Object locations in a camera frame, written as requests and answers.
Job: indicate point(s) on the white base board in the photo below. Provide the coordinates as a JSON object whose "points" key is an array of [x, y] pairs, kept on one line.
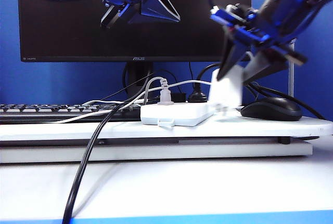
{"points": [[156, 152]]}

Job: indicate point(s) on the white power strip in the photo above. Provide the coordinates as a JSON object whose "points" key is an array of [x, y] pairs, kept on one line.
{"points": [[177, 115]]}

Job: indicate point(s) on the grey metal partition post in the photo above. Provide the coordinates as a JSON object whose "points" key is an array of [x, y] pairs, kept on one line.
{"points": [[291, 83]]}

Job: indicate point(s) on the black ASUS monitor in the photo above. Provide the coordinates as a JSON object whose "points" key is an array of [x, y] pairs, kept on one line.
{"points": [[65, 26]]}

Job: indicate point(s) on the small black plug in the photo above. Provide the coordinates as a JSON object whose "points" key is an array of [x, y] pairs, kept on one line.
{"points": [[180, 97]]}

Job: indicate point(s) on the black monitor stand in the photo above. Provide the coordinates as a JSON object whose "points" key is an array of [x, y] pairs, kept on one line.
{"points": [[135, 76]]}

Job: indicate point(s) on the white charger block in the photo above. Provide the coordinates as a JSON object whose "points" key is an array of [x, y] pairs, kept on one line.
{"points": [[226, 91]]}

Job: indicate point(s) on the black power plug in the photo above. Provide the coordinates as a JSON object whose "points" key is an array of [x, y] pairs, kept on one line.
{"points": [[197, 96]]}

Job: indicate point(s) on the black rubber board foot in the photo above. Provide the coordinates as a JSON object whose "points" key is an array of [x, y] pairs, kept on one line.
{"points": [[284, 140]]}

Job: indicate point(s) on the black computer mouse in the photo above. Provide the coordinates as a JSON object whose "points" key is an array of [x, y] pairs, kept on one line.
{"points": [[273, 109]]}

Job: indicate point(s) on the black keyboard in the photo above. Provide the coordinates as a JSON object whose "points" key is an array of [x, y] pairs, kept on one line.
{"points": [[39, 109]]}

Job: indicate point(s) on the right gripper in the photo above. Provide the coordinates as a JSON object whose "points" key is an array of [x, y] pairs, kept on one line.
{"points": [[247, 31]]}

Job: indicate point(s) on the white raised desk board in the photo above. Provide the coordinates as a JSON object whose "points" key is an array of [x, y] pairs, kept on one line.
{"points": [[234, 128]]}

